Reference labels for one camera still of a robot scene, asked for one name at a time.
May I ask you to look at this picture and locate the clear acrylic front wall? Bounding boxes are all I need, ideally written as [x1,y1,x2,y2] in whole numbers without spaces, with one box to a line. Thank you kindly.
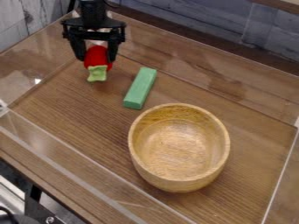
[0,108,195,224]

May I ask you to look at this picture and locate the wooden bowl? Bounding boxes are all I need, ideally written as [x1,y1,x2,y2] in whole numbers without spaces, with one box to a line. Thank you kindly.
[127,103,231,193]

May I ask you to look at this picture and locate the green rectangular block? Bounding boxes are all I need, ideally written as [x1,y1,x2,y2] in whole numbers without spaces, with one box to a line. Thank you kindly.
[123,67,156,109]

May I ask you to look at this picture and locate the red plush fruit green stem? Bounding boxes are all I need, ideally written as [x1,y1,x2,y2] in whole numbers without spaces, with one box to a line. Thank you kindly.
[83,45,112,82]

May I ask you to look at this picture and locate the black table leg frame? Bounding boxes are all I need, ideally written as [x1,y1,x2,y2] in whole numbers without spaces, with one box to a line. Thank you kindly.
[0,185,66,224]

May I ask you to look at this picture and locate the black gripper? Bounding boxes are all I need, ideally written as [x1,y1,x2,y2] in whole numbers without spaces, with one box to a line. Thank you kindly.
[60,17,127,62]

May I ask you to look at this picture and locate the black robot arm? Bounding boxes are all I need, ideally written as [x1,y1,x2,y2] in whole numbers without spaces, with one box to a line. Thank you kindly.
[60,0,127,62]

